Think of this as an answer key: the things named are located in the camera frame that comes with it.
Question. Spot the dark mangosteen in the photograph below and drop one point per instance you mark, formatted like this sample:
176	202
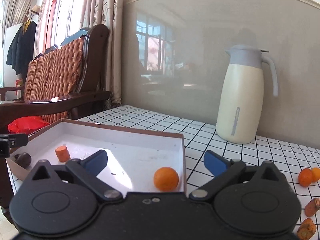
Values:
23	160

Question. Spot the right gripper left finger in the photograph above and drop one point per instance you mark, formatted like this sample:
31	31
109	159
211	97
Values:
85	174

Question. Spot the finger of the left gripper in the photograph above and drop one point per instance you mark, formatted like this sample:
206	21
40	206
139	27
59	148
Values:
18	140

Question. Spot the cream thermos jug grey lid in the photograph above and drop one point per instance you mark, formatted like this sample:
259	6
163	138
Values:
242	94

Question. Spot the orange tangerine far right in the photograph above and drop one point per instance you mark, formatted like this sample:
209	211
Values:
305	177

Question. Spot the beige floral curtain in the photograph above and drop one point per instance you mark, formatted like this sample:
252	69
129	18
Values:
110	14

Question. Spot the dark jacket on rack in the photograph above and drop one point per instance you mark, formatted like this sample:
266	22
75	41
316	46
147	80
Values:
21	50

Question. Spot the straw hat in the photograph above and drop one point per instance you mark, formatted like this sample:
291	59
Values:
35	10

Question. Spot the brownish carrot top piece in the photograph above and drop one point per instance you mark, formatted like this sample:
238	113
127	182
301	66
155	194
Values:
312	207

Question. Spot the cut carrot end piece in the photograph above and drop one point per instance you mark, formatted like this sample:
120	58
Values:
306	230

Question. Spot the red plastic bag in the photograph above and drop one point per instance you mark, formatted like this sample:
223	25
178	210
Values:
27	125

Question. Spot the large orange tangerine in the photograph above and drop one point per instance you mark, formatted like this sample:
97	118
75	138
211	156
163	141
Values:
166	179

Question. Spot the small orange far right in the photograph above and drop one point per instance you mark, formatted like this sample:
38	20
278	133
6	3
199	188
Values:
315	174

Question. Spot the brown cardboard box white inside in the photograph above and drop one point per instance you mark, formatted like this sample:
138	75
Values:
134	155

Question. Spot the bright orange carrot chunk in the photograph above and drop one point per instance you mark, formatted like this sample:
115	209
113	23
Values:
62	154

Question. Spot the black white grid tablecloth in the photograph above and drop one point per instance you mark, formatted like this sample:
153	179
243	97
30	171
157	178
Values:
290	158

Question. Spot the wooden sofa with orange cushion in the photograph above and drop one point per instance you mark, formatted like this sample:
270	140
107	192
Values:
65	83

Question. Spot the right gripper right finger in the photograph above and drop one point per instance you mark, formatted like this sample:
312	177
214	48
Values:
226	173

